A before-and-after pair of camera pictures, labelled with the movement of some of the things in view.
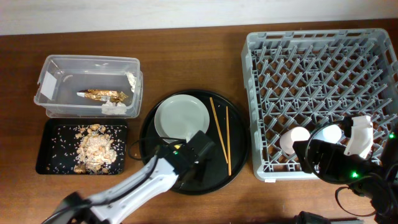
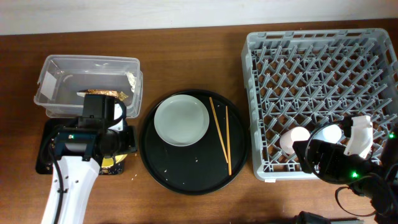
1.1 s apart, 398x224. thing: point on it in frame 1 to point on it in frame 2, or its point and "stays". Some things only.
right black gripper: (332, 152) stays
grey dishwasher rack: (306, 78) stays
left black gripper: (200, 177) to (130, 132)
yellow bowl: (178, 146) to (108, 162)
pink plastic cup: (293, 134) stays
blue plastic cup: (331, 133) stays
